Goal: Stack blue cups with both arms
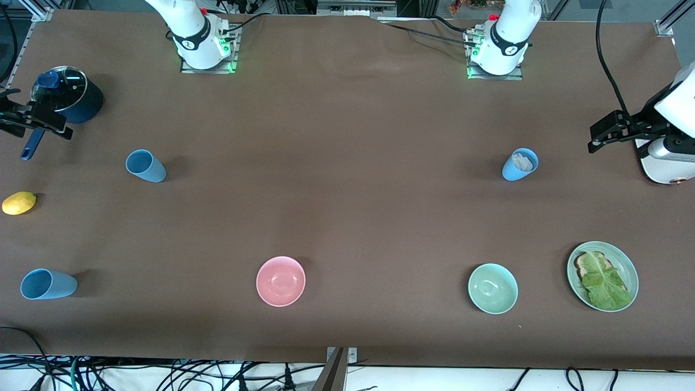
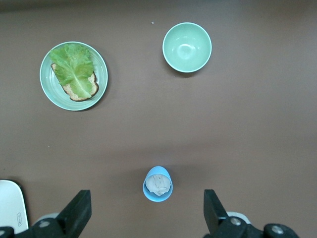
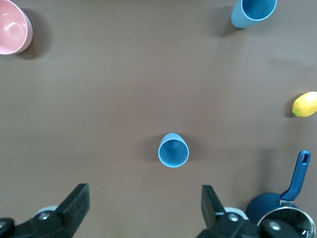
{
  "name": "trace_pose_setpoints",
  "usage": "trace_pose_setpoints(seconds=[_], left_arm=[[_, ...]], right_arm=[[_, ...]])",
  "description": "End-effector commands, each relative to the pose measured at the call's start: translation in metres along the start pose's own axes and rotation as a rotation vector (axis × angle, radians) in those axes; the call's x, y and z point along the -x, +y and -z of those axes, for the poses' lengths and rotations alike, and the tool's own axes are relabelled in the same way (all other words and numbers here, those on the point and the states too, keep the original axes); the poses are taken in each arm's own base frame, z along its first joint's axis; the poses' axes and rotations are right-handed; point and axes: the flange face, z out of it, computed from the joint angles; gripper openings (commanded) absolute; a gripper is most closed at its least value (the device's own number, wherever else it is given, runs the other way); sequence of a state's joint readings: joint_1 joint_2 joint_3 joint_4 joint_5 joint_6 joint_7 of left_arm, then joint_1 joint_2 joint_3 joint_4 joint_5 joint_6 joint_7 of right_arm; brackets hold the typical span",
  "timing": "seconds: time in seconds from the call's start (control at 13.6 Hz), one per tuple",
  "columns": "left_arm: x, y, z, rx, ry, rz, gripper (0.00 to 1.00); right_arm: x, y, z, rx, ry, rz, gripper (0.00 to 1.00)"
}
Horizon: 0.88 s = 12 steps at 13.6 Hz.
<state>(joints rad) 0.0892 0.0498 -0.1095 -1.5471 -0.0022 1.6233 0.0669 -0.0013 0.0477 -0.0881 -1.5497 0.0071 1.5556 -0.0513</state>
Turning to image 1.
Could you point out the yellow lemon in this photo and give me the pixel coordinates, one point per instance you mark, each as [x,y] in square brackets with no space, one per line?
[19,203]

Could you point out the white toaster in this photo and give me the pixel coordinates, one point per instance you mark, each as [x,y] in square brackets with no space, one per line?
[659,171]

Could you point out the black power plug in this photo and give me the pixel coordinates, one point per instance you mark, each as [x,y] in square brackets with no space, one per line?
[289,380]
[243,384]

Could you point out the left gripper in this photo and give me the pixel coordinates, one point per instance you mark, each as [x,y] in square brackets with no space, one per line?
[644,123]

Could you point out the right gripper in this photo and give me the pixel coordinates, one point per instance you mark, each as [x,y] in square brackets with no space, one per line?
[11,117]

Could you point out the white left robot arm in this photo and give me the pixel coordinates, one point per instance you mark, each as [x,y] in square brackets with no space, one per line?
[507,32]

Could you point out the white paper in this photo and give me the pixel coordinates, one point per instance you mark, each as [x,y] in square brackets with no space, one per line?
[522,162]

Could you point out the small metal bracket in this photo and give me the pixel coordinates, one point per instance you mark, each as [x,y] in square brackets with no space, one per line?
[352,355]

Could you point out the dark metal pole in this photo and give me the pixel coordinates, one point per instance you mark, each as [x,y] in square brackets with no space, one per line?
[332,374]

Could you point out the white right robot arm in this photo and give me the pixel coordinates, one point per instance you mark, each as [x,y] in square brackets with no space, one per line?
[190,27]

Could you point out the dark blue saucepan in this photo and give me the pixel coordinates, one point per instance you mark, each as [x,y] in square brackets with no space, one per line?
[89,106]

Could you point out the glass lid blue knob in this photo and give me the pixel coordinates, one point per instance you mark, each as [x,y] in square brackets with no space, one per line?
[70,89]

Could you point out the mint green bowl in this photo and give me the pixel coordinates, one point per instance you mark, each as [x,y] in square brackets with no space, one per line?
[493,288]

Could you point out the toast slice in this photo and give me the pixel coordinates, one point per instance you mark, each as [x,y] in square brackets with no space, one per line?
[581,265]

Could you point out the mint green plate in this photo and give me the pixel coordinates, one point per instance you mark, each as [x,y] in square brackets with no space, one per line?
[625,266]

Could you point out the aluminium frame rail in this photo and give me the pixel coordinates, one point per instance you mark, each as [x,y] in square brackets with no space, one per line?
[663,28]
[43,13]

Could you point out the grey power strip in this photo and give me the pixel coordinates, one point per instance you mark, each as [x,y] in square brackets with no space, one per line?
[353,8]

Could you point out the blue plastic cup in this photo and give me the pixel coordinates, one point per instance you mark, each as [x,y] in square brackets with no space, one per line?
[57,285]
[151,170]
[509,172]

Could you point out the orange dried plant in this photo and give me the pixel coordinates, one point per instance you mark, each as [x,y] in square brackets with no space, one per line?
[456,6]

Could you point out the green lettuce leaf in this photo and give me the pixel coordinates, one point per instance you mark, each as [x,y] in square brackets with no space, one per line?
[605,285]

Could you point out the pink bowl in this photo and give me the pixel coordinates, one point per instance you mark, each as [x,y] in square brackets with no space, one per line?
[280,281]

